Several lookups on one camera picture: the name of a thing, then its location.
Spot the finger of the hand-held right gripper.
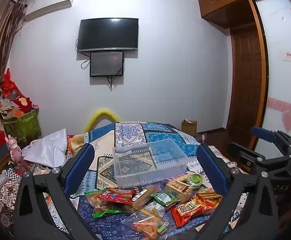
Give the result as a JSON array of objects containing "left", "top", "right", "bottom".
[
  {"left": 251, "top": 126, "right": 291, "bottom": 146},
  {"left": 227, "top": 142, "right": 291, "bottom": 178}
]

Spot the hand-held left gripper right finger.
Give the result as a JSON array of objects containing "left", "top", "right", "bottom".
[{"left": 197, "top": 144, "right": 279, "bottom": 240}]

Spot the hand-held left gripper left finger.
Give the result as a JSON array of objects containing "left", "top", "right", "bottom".
[{"left": 12, "top": 144, "right": 96, "bottom": 240}]

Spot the green jelly cup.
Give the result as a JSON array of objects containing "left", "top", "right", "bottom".
[{"left": 187, "top": 173, "right": 205, "bottom": 188}]

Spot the gold biscuit roll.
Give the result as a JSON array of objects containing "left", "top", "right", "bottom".
[{"left": 172, "top": 172, "right": 194, "bottom": 184}]

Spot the red and green snack packet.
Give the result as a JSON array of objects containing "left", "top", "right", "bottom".
[
  {"left": 84, "top": 188, "right": 136, "bottom": 205},
  {"left": 93, "top": 204, "right": 126, "bottom": 218}
]

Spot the red cracker bag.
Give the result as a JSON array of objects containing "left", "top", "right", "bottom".
[{"left": 171, "top": 188, "right": 223, "bottom": 228}]

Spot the green pea snack packet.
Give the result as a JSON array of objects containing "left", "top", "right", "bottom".
[{"left": 152, "top": 191, "right": 180, "bottom": 207}]

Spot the clear plastic storage box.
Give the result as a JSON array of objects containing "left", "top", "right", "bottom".
[{"left": 112, "top": 138, "right": 189, "bottom": 189}]

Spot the tan biscuit roll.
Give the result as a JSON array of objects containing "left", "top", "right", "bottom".
[{"left": 124, "top": 186, "right": 159, "bottom": 212}]

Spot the yellow and white snack packet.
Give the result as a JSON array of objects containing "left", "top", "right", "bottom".
[{"left": 138, "top": 201, "right": 171, "bottom": 219}]

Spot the clear bag of orange snacks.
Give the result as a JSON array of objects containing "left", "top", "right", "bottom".
[{"left": 122, "top": 211, "right": 169, "bottom": 240}]

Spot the white plastic bag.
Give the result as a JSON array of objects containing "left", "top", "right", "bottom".
[{"left": 23, "top": 129, "right": 68, "bottom": 168}]

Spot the cardboard box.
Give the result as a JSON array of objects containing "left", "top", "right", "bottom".
[{"left": 181, "top": 119, "right": 198, "bottom": 135}]

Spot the white sliding wardrobe door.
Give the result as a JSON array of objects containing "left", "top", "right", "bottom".
[{"left": 252, "top": 0, "right": 291, "bottom": 153}]

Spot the yellow curved cushion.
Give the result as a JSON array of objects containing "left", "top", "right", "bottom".
[{"left": 84, "top": 108, "right": 121, "bottom": 133}]

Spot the brown wooden door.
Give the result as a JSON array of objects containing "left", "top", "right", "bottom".
[{"left": 229, "top": 27, "right": 266, "bottom": 131}]

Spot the patchwork blanket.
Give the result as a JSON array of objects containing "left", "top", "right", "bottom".
[{"left": 0, "top": 122, "right": 239, "bottom": 240}]

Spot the pink toy figure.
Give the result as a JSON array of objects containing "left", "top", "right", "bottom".
[{"left": 7, "top": 134, "right": 23, "bottom": 166}]

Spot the green box with red items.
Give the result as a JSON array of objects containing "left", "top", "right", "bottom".
[{"left": 3, "top": 109, "right": 41, "bottom": 147}]

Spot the black and white patterned cloth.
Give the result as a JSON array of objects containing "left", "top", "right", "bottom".
[{"left": 0, "top": 167, "right": 23, "bottom": 220}]

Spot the wooden overhead cabinet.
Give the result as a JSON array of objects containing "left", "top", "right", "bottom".
[{"left": 198, "top": 0, "right": 282, "bottom": 29}]

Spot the white air conditioner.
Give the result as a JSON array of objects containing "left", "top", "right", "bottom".
[{"left": 6, "top": 0, "right": 75, "bottom": 22}]

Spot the small black wall monitor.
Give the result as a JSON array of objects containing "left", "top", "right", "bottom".
[{"left": 90, "top": 52, "right": 125, "bottom": 77}]

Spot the black wall television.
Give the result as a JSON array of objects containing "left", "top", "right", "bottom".
[{"left": 77, "top": 18, "right": 139, "bottom": 53}]

